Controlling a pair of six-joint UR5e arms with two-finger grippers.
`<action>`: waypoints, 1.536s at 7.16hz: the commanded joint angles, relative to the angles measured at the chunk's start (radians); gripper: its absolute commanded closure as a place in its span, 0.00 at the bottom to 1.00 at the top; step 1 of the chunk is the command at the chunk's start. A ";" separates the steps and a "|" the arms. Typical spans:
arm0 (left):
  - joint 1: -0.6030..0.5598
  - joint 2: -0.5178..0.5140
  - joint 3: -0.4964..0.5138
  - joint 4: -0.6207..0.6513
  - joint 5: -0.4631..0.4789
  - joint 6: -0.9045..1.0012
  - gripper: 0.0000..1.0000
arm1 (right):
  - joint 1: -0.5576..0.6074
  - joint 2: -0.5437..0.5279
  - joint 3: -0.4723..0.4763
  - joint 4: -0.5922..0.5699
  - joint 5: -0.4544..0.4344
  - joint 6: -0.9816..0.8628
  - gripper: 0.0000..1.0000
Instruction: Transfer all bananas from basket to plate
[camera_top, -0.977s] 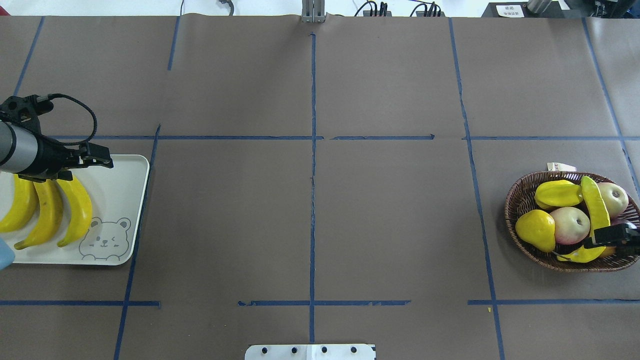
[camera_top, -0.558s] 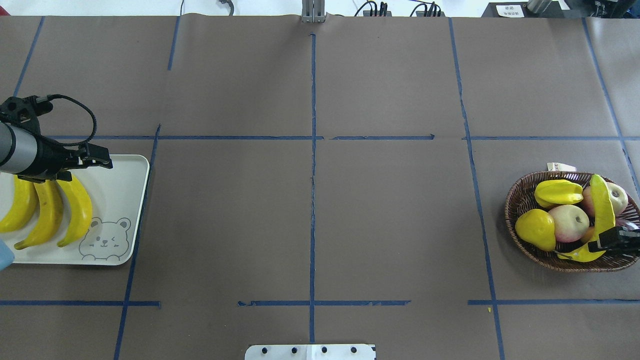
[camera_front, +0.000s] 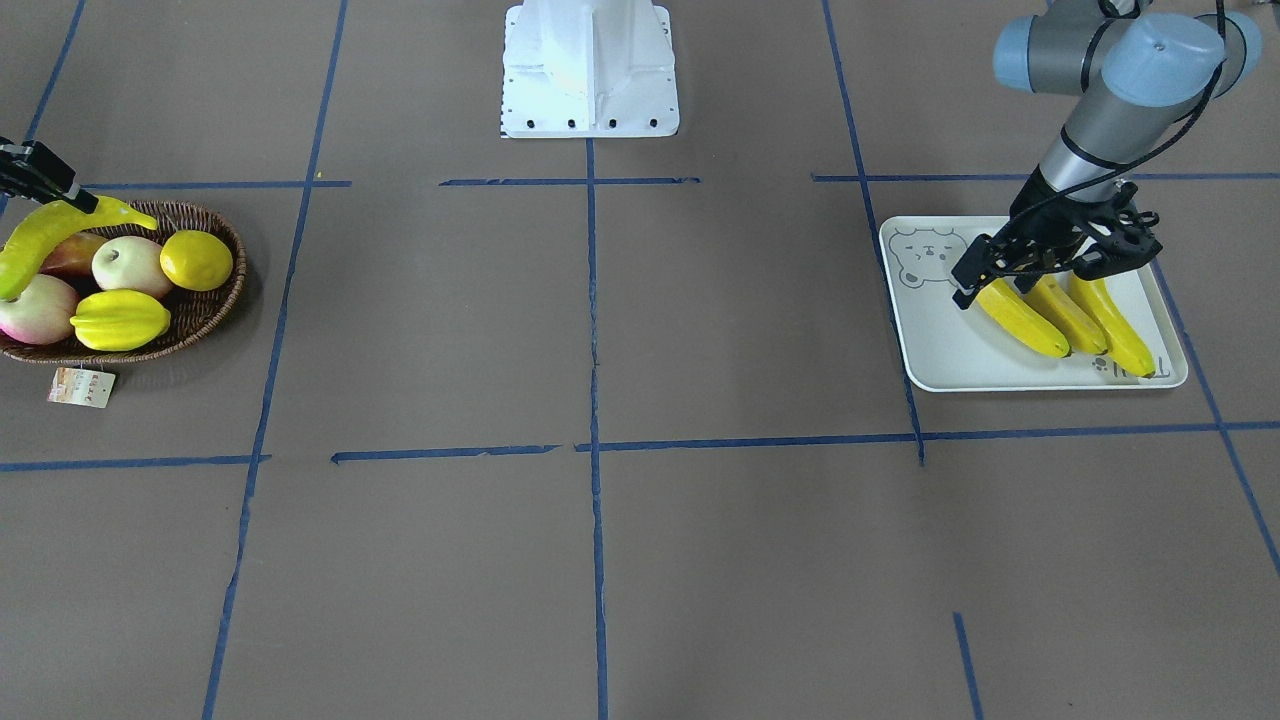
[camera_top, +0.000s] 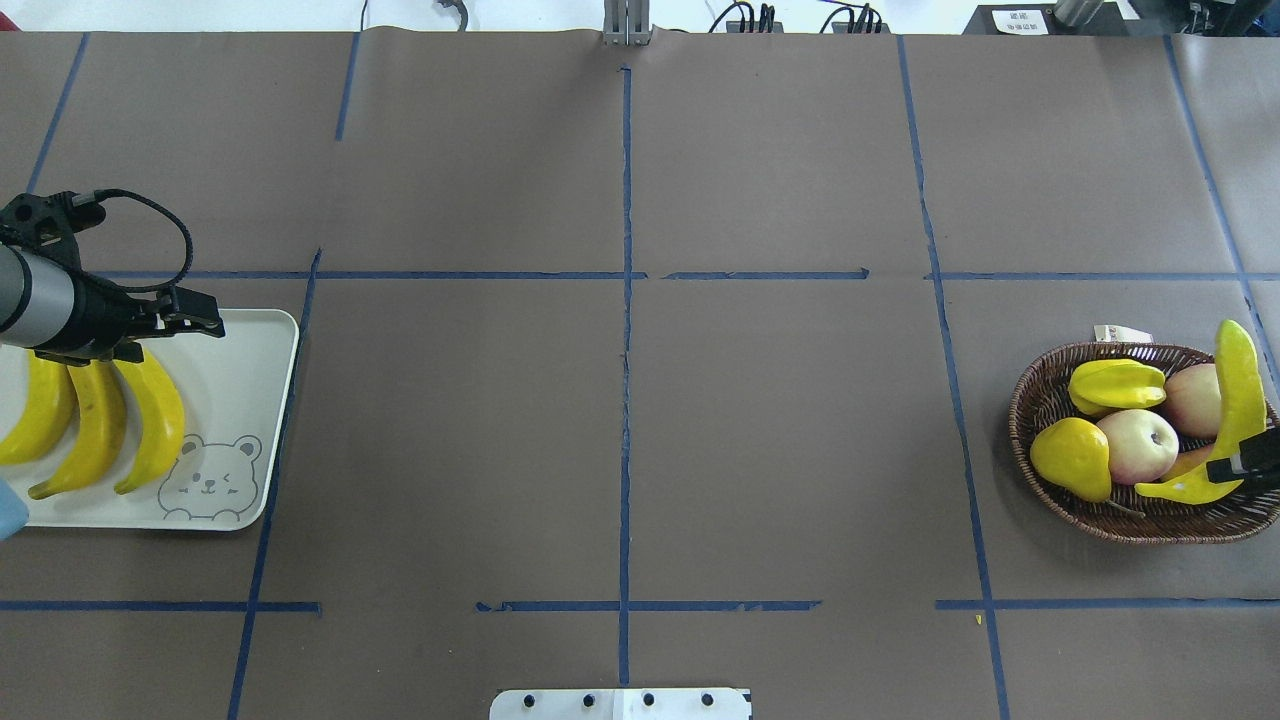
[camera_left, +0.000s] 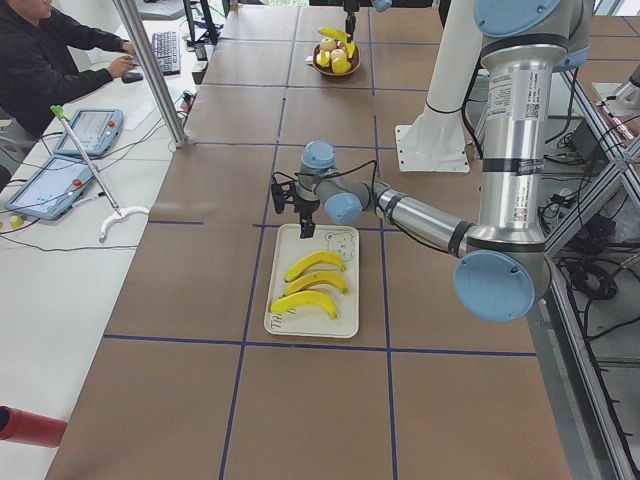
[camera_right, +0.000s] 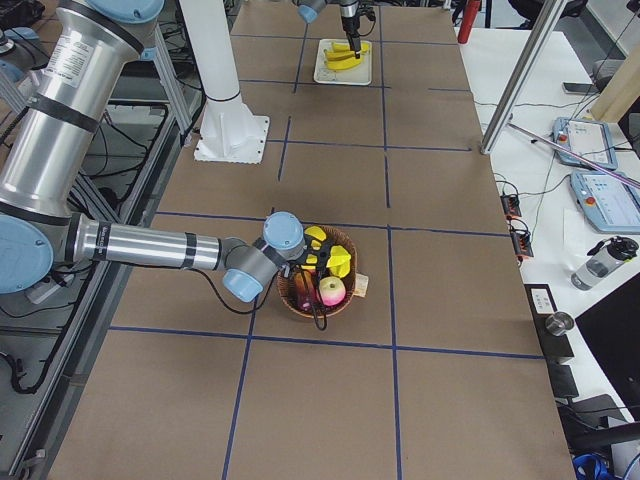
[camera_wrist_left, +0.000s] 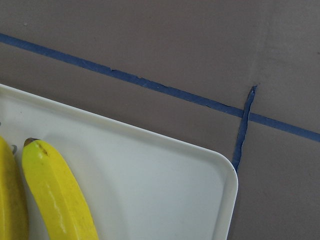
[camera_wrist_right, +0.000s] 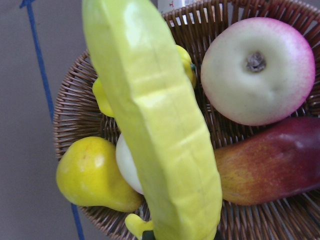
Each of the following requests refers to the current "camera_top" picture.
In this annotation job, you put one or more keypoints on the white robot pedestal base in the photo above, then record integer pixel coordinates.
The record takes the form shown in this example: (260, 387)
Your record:
(623, 703)

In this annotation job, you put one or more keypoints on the brown wicker basket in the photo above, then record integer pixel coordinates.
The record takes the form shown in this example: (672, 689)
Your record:
(1040, 398)

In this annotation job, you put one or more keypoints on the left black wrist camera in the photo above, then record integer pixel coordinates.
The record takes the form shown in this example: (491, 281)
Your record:
(48, 225)

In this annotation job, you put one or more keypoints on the aluminium frame post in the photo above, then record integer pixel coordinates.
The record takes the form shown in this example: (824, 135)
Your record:
(627, 23)

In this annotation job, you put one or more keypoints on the yellow lemon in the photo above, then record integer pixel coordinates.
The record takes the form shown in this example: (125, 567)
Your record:
(1073, 454)

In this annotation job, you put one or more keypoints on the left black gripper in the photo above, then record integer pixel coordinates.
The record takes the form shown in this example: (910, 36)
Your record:
(97, 312)

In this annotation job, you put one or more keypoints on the white pale apple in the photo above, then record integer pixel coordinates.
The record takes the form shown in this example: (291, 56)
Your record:
(1142, 446)

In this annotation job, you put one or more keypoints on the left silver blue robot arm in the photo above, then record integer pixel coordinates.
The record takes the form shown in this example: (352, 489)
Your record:
(17, 264)

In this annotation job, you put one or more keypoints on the paper price tag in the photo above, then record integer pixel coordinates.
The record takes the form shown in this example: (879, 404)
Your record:
(1112, 333)

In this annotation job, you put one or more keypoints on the pink white peach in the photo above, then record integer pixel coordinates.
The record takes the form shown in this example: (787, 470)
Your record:
(1193, 404)

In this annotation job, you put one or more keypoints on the yellow green starfruit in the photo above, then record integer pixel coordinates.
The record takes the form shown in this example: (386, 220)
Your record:
(1101, 387)

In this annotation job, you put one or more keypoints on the white rectangular bear tray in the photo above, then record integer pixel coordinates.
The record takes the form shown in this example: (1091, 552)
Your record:
(232, 392)

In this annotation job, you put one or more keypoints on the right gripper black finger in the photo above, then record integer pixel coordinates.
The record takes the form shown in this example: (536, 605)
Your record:
(1255, 465)

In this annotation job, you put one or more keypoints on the yellow banana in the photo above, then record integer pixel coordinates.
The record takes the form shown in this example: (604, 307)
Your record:
(100, 434)
(162, 422)
(50, 406)
(1244, 415)

